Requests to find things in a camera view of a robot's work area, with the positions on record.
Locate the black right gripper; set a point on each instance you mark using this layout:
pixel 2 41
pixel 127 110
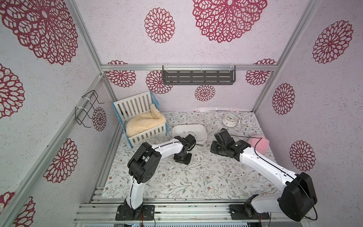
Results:
pixel 222 136

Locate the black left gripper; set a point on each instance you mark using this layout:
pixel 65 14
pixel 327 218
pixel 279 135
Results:
pixel 186 161

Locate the white plastic storage box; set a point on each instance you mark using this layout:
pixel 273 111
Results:
pixel 197 130

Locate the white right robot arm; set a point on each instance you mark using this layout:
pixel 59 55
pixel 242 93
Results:
pixel 297 196

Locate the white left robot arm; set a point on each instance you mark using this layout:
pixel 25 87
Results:
pixel 145 161

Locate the white alarm clock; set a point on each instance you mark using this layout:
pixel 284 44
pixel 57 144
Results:
pixel 231 120

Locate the beige plush cloth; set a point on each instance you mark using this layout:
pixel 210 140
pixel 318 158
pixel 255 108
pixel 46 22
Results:
pixel 145 121

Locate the white slatted blue basket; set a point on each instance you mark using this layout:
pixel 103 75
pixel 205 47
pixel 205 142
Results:
pixel 128 108

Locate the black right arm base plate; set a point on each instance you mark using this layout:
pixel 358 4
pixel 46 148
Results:
pixel 246 211

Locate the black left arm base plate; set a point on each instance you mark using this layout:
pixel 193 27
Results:
pixel 143 213

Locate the dark grey wall shelf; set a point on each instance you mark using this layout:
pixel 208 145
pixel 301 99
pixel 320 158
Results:
pixel 186 78

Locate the black wire wall rack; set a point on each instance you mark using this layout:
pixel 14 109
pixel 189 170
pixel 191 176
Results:
pixel 82 112

